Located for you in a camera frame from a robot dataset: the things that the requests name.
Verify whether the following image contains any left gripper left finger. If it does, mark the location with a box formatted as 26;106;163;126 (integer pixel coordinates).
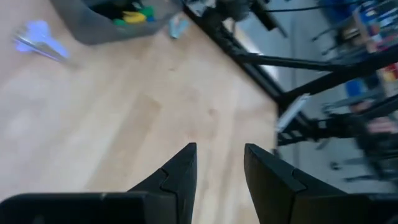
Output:
126;142;198;224

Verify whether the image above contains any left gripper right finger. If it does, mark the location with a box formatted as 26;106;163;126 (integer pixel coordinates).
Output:
243;142;348;224

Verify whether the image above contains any white staple remover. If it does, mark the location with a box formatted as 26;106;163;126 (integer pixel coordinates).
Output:
169;14;191;40

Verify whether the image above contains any yellow staple remover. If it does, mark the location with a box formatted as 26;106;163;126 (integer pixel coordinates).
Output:
121;11;147;25

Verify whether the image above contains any black stapler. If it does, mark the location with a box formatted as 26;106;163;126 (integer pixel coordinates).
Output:
88;0;141;21

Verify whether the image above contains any grey translucent bin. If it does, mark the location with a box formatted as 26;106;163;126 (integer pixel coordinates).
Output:
49;0;185;46

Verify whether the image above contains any black table frame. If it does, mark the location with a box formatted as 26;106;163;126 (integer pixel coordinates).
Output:
182;0;398;147

